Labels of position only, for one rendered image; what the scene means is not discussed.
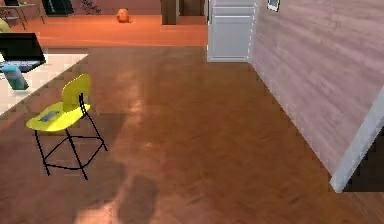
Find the black open laptop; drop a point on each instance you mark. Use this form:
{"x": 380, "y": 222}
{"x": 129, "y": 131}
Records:
{"x": 20, "y": 50}

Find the teal bottle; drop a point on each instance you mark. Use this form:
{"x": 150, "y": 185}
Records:
{"x": 16, "y": 78}

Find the brown wooden cabinet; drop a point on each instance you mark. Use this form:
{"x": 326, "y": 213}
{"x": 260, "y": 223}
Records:
{"x": 169, "y": 11}

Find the brown side table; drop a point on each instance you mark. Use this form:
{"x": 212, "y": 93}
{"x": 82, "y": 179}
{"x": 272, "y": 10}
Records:
{"x": 21, "y": 10}

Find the white room door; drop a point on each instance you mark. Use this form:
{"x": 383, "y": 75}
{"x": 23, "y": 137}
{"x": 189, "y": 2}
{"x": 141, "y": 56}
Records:
{"x": 230, "y": 33}

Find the framed wall picture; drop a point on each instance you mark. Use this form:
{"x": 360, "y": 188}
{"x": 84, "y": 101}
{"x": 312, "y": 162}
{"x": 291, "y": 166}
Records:
{"x": 273, "y": 4}

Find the black television set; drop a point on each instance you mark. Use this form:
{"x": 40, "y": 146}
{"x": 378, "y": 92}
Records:
{"x": 58, "y": 6}

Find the orange round object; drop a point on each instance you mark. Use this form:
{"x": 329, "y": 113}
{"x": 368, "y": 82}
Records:
{"x": 123, "y": 16}

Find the dark house plant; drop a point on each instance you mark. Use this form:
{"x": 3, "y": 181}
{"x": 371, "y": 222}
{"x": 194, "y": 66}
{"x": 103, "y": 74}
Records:
{"x": 90, "y": 6}

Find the yellow chair with black legs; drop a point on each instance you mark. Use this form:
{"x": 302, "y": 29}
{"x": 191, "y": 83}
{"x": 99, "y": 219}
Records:
{"x": 56, "y": 118}

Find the white table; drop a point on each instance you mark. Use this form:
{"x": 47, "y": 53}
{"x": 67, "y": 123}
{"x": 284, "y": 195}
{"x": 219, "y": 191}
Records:
{"x": 43, "y": 73}

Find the small dark blue card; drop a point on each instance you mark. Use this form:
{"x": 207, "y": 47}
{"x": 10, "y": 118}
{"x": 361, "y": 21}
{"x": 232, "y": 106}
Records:
{"x": 49, "y": 116}

